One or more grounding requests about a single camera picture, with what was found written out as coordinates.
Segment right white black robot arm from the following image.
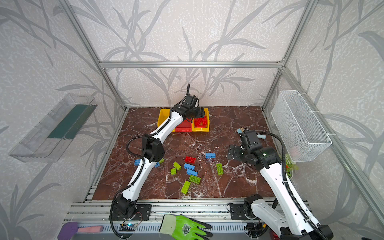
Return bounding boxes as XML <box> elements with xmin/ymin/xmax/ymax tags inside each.
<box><xmin>227</xmin><ymin>129</ymin><xmax>334</xmax><ymax>240</ymax></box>

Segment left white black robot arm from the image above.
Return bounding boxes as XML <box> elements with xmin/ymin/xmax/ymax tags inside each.
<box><xmin>109</xmin><ymin>84</ymin><xmax>205</xmax><ymax>223</ymax></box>

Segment red middle bin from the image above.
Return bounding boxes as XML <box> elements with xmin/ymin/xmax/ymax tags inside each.
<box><xmin>175</xmin><ymin>119</ymin><xmax>193</xmax><ymax>133</ymax></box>

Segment right yellow bin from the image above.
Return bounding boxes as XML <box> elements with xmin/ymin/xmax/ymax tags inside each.
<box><xmin>192</xmin><ymin>108</ymin><xmax>210</xmax><ymax>132</ymax></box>

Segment yellow bin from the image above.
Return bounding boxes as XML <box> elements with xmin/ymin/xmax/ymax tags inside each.
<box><xmin>192</xmin><ymin>108</ymin><xmax>210</xmax><ymax>132</ymax></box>
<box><xmin>157</xmin><ymin>109</ymin><xmax>176</xmax><ymax>133</ymax></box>

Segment green lego brick right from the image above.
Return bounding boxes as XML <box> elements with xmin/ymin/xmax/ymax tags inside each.
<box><xmin>216</xmin><ymin>163</ymin><xmax>224</xmax><ymax>176</ymax></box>

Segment left yellow bin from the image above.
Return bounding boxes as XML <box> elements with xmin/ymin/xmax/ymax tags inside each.
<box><xmin>157</xmin><ymin>109</ymin><xmax>176</xmax><ymax>133</ymax></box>

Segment potted plant red flowers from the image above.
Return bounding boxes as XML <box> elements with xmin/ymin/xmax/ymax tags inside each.
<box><xmin>286</xmin><ymin>154</ymin><xmax>299</xmax><ymax>179</ymax></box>

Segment green lego brick lower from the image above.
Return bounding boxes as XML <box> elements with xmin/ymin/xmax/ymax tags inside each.
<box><xmin>189</xmin><ymin>175</ymin><xmax>201</xmax><ymax>185</ymax></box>

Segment green lego brick center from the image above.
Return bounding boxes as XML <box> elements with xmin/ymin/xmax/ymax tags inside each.
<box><xmin>173</xmin><ymin>162</ymin><xmax>182</xmax><ymax>171</ymax></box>

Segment green lego brick bottom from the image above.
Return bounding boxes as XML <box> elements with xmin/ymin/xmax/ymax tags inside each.
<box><xmin>181</xmin><ymin>181</ymin><xmax>191</xmax><ymax>195</ymax></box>

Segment green work glove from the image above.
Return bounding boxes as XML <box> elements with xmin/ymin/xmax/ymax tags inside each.
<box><xmin>159</xmin><ymin>214</ymin><xmax>213</xmax><ymax>240</ymax></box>

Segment small circuit board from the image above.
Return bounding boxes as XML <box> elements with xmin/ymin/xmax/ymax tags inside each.
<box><xmin>119</xmin><ymin>223</ymin><xmax>140</xmax><ymax>232</ymax></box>

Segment white wire mesh basket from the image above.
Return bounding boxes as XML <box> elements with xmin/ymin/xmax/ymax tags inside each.
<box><xmin>272</xmin><ymin>90</ymin><xmax>332</xmax><ymax>163</ymax></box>

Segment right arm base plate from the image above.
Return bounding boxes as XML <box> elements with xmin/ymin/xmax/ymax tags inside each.
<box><xmin>227</xmin><ymin>203</ymin><xmax>249</xmax><ymax>221</ymax></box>

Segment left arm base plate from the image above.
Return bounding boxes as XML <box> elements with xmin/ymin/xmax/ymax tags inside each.
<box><xmin>109</xmin><ymin>204</ymin><xmax>152</xmax><ymax>221</ymax></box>

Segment clear plastic wall shelf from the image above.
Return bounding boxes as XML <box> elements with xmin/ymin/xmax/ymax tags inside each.
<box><xmin>9</xmin><ymin>94</ymin><xmax>97</xmax><ymax>163</ymax></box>

